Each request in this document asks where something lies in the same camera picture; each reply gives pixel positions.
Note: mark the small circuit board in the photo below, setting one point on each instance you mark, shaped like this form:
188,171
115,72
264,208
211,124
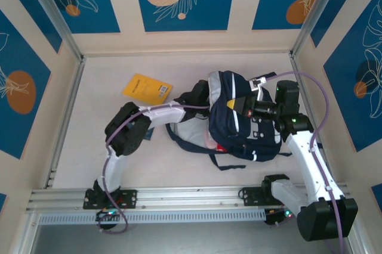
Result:
109,213
287,213

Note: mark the right aluminium side rail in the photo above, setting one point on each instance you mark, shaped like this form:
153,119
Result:
298,69

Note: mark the blue panel small orange dot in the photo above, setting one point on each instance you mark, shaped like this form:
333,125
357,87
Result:
89,18

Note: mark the yellow book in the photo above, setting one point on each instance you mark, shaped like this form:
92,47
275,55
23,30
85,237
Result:
143,88

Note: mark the red hang tag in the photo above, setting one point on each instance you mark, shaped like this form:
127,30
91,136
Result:
221,148

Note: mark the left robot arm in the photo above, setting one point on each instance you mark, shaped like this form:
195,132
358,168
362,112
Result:
167,115

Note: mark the left aluminium side rail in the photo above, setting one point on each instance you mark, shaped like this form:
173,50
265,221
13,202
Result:
71,99

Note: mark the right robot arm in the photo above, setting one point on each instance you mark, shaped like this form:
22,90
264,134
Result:
307,161

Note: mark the right aluminium frame post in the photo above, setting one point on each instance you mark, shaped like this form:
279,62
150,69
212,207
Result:
316,9

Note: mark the blue panel orange oval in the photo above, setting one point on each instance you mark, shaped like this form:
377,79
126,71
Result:
18,134

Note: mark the aluminium frame post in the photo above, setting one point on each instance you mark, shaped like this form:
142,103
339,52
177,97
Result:
316,9
50,6

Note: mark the blue panel large beige circle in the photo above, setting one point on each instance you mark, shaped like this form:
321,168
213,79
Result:
209,12

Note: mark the left black mount plate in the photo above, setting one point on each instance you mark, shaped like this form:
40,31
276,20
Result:
131,198

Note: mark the right black mount plate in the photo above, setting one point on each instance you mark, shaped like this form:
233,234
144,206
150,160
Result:
250,195

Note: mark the navy blue backpack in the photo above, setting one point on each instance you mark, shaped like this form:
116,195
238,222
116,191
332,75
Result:
226,125

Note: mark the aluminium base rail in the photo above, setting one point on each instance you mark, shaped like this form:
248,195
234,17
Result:
191,197

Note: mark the left aluminium frame post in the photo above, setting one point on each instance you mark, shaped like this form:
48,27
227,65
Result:
50,6

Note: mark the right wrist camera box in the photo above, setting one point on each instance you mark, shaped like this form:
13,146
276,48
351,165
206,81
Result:
257,85

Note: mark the black mount plate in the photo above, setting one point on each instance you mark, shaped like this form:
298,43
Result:
250,195
131,198

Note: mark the aluminium side rail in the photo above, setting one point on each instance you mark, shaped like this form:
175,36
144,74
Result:
71,99
298,69

